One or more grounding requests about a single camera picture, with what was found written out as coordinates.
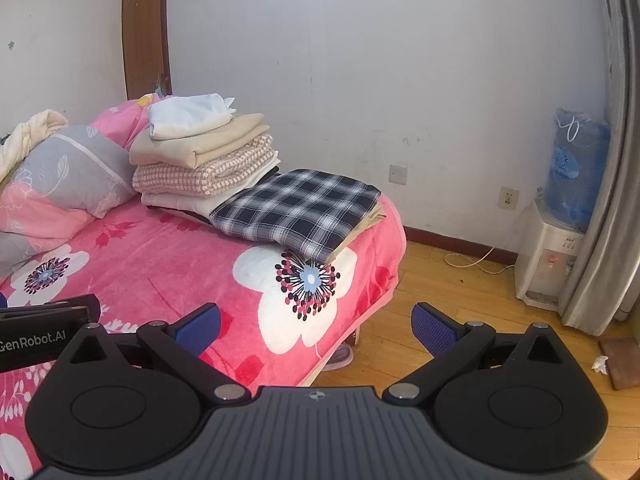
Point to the red-brown skirting board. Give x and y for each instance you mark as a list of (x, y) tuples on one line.
[(460, 246)]

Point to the black white plaid shirt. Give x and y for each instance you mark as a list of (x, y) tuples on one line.
[(295, 215)]

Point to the pink checked folded cloth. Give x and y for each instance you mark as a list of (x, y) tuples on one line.
[(210, 170)]

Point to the white water dispenser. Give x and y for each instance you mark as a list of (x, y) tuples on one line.
[(542, 260)]

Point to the grey curtain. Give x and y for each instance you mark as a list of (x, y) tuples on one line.
[(610, 160)]

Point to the crumpled white tissue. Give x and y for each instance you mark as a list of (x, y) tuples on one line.
[(600, 364)]

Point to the pink grey floral duvet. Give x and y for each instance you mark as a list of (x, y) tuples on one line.
[(65, 185)]

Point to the brown wooden door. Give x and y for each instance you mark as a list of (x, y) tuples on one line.
[(145, 35)]

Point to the brown floor mat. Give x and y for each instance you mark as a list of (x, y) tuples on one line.
[(625, 360)]

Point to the green cream fleece garment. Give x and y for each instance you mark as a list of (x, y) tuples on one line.
[(30, 132)]

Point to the beige padded board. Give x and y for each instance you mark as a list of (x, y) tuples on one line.
[(367, 222)]

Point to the cream folded cloth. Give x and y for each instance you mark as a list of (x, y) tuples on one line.
[(200, 142)]

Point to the white wall socket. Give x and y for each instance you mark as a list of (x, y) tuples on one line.
[(398, 172)]

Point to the beige wall socket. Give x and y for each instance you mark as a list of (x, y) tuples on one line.
[(509, 198)]

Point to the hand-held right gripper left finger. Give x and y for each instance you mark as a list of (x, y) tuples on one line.
[(200, 327)]

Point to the small yellow object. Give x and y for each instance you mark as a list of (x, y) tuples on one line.
[(145, 100)]

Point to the blue water bottle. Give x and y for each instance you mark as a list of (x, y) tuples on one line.
[(575, 170)]

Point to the grey slipper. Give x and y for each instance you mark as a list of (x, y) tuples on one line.
[(342, 355)]

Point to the pink floral fleece blanket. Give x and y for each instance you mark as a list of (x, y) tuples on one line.
[(175, 270)]

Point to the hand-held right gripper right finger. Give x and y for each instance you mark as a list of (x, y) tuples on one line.
[(435, 330)]

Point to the white folded cloth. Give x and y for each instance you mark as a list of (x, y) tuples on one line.
[(187, 112)]

